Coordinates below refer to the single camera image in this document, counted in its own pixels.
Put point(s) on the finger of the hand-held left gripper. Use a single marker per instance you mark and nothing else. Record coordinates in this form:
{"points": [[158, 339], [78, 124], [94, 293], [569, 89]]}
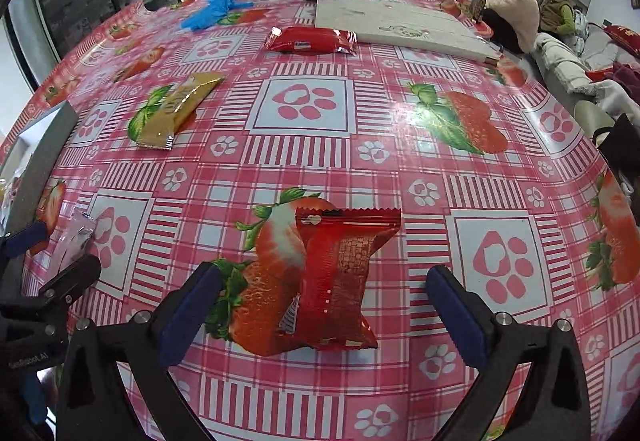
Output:
{"points": [[25, 238], [70, 278]]}

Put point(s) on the long red snack packet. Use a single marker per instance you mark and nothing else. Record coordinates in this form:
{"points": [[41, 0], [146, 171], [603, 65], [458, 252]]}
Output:
{"points": [[315, 41]]}

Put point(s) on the white foam board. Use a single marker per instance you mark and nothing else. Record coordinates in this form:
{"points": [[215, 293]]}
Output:
{"points": [[400, 26]]}

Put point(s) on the mauve snack packet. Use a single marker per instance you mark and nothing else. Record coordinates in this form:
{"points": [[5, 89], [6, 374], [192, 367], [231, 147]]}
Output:
{"points": [[75, 236]]}

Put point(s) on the red cushion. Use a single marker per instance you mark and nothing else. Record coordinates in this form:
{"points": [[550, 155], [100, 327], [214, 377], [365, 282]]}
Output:
{"points": [[622, 38]]}

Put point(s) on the red clear snack packet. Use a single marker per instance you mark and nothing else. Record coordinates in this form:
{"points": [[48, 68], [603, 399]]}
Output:
{"points": [[340, 281]]}

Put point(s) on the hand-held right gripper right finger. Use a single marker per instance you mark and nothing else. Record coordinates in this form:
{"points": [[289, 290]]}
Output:
{"points": [[457, 316]]}

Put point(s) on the blue gloves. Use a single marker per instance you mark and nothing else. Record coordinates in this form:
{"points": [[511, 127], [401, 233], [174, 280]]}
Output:
{"points": [[210, 11]]}

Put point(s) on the black garment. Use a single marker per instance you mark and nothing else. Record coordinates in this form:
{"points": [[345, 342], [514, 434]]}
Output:
{"points": [[622, 146]]}

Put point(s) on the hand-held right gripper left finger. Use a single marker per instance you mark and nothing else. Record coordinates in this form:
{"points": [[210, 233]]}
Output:
{"points": [[192, 316]]}

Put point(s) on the grey cardboard box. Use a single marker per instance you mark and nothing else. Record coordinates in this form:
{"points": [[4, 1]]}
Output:
{"points": [[47, 156]]}

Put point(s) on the maroon garment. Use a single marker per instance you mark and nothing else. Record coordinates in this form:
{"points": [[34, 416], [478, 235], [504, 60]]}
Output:
{"points": [[627, 78]]}

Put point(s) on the grey-green sofa with clothes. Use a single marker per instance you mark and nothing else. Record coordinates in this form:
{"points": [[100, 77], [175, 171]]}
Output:
{"points": [[565, 66]]}

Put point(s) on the strawberry print tablecloth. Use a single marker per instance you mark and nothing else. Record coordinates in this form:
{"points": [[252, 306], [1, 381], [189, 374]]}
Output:
{"points": [[380, 121]]}

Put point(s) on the gold snack packet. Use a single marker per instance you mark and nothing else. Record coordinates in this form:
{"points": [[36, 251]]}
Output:
{"points": [[175, 113]]}

